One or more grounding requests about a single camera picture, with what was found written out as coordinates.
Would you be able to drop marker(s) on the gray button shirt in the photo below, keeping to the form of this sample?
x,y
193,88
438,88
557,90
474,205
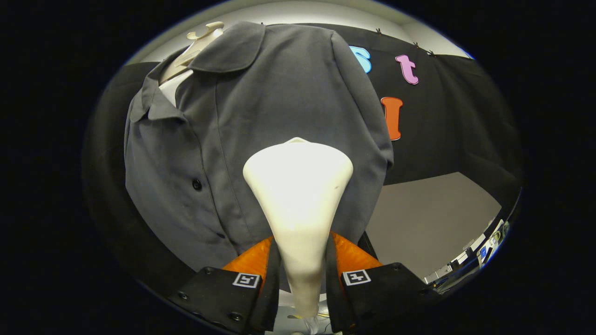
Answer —
x,y
260,102

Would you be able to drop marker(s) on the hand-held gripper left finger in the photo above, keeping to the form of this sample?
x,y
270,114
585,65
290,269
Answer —
x,y
271,293

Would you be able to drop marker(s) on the white inner cloth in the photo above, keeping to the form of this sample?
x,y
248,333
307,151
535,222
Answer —
x,y
176,88

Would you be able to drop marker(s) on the white garment steamer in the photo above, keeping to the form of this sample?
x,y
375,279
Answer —
x,y
298,200

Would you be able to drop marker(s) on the cream clothes hanger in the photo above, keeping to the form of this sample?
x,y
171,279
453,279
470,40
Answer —
x,y
195,49

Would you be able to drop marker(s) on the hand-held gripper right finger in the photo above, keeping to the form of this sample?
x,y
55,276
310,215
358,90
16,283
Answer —
x,y
332,293

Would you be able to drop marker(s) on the gray cabinet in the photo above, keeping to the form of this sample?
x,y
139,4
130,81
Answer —
x,y
419,218

